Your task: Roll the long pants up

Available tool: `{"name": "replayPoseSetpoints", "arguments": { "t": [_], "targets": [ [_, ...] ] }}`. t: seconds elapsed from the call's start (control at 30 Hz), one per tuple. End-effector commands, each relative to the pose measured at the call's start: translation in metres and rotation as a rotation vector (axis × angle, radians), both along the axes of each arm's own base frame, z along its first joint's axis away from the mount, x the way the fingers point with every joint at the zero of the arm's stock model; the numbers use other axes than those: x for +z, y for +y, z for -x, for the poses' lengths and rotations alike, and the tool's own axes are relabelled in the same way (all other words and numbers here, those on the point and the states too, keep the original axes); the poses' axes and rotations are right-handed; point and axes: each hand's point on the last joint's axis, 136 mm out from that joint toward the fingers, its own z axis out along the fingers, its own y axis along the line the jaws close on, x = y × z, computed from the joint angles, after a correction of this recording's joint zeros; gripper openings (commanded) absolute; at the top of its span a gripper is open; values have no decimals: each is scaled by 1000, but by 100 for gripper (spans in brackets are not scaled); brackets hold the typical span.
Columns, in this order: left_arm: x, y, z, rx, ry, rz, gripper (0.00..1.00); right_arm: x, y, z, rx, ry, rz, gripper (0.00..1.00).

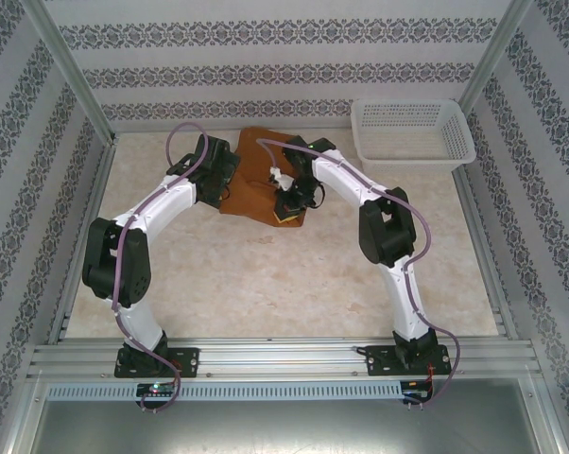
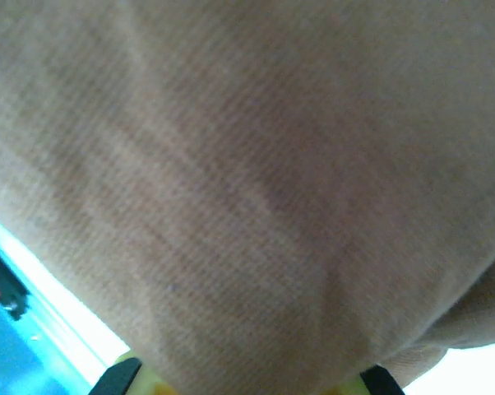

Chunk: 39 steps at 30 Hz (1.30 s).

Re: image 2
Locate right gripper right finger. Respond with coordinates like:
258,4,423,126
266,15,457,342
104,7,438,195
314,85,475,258
328,364,407,395

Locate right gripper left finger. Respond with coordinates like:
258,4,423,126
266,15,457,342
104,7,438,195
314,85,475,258
91,352,171,395

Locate brown long pants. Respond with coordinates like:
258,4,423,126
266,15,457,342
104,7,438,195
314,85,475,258
0,0,495,395

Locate grey metal sheet tray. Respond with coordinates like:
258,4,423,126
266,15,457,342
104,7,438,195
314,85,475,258
0,234,96,395

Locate small circuit board with wires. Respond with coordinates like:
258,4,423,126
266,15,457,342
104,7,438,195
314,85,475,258
0,236,30,323

